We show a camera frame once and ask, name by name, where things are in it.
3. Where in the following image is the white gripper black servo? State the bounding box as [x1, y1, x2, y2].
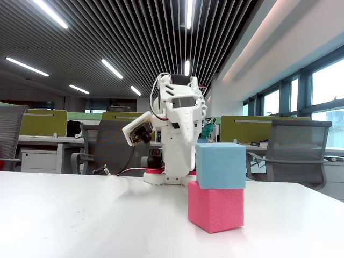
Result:
[165, 94, 204, 147]

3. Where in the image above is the white office desk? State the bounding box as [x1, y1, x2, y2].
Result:
[17, 135, 87, 174]

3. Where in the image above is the black camera cable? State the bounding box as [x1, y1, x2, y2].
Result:
[117, 145, 135, 175]

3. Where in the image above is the dark framed window row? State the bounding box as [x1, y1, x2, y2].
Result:
[242, 63, 344, 151]

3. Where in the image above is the blue foam cube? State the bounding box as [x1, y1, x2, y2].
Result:
[195, 142, 247, 190]

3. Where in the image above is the black bag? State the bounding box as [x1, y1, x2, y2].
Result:
[67, 120, 83, 138]

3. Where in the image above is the grey mesh office chair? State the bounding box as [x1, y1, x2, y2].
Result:
[246, 119, 333, 191]
[0, 104, 29, 172]
[71, 119, 153, 175]

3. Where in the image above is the small controller circuit board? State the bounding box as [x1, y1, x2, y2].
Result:
[92, 164, 111, 177]

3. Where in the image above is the red base clamp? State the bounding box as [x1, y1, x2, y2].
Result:
[146, 166, 197, 176]

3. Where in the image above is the green desk partition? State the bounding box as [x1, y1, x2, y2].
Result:
[67, 112, 103, 121]

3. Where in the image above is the olive desk partition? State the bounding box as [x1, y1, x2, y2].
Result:
[20, 109, 68, 137]
[220, 115, 312, 145]
[102, 111, 159, 140]

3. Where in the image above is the red foam cube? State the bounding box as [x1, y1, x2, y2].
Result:
[187, 180, 245, 234]

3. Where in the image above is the white drawer cabinet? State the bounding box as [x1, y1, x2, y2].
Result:
[20, 148, 59, 173]

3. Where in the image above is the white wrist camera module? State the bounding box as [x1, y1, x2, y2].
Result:
[122, 111, 156, 147]

